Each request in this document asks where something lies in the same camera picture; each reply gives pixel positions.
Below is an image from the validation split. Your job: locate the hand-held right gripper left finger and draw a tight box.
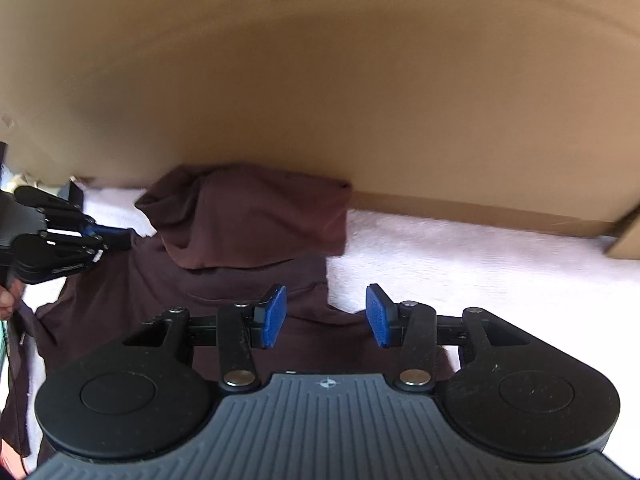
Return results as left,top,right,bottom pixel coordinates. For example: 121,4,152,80
122,284,288,392

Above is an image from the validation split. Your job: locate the large cardboard box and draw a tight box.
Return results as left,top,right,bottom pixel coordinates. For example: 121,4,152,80
0,0,640,238

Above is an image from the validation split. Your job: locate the teal cloth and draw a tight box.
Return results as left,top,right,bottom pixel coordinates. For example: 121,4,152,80
0,320,11,376

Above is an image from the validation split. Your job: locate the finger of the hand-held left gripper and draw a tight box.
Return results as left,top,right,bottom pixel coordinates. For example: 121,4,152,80
12,233,109,285
14,186,119,239

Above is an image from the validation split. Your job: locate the person's left hand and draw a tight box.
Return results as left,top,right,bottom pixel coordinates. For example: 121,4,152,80
0,280,25,321

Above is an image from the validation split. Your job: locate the dark brown shirt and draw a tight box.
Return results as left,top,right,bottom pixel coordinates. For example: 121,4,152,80
2,162,453,461

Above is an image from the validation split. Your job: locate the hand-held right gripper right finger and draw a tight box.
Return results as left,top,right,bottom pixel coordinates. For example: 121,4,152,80
366,284,531,393

